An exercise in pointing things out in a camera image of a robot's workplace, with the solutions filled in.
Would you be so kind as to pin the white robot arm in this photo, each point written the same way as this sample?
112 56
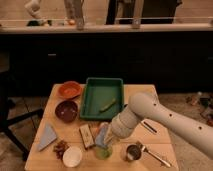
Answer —
146 106

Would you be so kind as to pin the metal measuring cup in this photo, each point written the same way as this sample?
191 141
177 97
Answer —
134 152

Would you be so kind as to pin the blue sponge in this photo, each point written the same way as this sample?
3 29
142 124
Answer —
99 139

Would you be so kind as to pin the dark red bowl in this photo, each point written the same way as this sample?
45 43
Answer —
66 111

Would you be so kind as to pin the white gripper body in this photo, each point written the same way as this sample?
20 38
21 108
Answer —
110 139

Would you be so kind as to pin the green plastic cup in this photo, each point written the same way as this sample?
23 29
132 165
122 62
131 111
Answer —
103 153

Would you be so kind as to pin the white bowl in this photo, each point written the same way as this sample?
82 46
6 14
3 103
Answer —
72 157

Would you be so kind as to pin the grey triangular cloth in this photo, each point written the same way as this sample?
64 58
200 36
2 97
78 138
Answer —
48 136

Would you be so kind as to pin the orange bowl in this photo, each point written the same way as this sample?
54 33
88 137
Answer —
69 90

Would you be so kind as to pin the brown rectangular box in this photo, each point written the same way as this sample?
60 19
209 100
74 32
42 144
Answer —
86 136

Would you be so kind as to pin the black office chair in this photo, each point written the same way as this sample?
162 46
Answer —
5 106

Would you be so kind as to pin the green bean pod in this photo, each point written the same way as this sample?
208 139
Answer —
107 106

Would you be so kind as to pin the green plastic tray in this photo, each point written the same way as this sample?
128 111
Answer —
97 93

